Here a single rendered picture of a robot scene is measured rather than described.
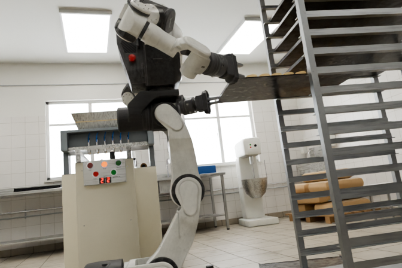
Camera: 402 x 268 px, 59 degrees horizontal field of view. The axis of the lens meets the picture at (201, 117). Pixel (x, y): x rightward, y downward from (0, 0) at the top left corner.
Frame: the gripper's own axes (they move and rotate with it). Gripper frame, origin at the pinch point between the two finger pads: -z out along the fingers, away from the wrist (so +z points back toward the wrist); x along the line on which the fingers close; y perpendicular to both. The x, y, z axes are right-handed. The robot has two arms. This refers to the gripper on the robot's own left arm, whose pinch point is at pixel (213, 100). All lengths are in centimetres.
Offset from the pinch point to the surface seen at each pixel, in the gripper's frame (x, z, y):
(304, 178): -45, -35, 26
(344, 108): -18, -61, -7
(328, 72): -1, -57, -9
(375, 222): -72, -65, 44
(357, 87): -9, -68, -3
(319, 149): 11, -12, 517
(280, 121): -13.4, -28.4, 22.4
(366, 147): -36, -66, -4
